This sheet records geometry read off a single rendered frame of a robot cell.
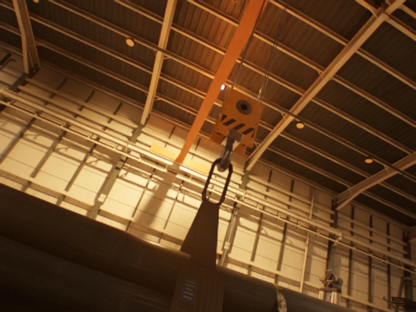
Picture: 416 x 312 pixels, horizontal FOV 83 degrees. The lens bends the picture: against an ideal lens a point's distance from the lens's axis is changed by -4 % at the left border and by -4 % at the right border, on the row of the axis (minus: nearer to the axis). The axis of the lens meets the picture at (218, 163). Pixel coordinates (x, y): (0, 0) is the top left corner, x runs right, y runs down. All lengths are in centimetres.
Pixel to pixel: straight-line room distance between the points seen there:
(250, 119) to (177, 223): 1075
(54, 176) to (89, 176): 141
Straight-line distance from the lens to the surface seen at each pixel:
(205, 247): 91
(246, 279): 92
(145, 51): 1173
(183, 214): 1202
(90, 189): 1219
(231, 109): 132
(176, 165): 1186
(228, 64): 637
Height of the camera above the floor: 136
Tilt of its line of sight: 27 degrees up
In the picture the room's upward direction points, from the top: 19 degrees clockwise
